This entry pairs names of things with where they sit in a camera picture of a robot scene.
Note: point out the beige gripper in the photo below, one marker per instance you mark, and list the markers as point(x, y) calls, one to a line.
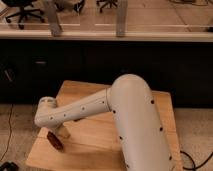
point(59, 130)

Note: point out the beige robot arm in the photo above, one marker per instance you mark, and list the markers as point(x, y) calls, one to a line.
point(143, 139)

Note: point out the black device on floor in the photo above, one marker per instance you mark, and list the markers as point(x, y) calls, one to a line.
point(9, 166)

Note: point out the black office chair left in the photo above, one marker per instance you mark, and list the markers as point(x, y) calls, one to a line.
point(25, 9)

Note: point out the black office chair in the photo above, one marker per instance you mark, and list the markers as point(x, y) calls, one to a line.
point(106, 2)
point(25, 9)

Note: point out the black office chair right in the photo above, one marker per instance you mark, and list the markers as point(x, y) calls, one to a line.
point(106, 2)

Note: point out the grey metal post left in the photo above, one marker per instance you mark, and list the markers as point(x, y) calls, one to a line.
point(53, 21)

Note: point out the grey metal post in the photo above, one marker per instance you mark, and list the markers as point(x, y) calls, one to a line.
point(121, 18)
point(53, 21)

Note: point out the grey metal post right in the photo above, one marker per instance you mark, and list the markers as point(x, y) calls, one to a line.
point(121, 18)

